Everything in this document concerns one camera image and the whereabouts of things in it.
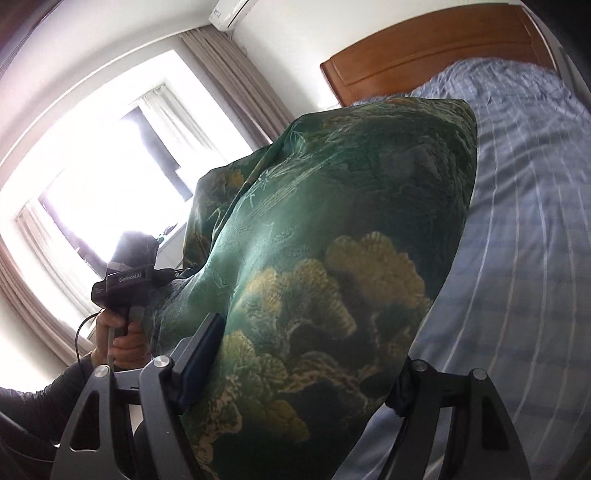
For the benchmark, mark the person's left hand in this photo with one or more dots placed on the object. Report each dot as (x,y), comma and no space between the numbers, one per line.
(130,351)

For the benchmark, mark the green patterned silk garment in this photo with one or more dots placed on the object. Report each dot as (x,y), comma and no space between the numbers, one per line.
(323,251)

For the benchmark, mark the blue checked bed cover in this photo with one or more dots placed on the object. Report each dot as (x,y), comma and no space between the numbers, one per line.
(517,300)

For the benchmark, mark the left forearm dark sleeve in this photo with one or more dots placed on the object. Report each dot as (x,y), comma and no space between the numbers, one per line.
(36,420)

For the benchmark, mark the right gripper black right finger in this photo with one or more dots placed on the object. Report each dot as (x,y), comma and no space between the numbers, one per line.
(482,442)

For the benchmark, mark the beige window curtain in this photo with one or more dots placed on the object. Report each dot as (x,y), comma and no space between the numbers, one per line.
(247,92)

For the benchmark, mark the brown wooden headboard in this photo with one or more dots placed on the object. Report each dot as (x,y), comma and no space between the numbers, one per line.
(406,55)

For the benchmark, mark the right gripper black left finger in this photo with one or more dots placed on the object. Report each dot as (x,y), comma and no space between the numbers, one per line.
(98,441)

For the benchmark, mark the white wall air conditioner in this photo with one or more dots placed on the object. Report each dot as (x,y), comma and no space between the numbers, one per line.
(226,14)

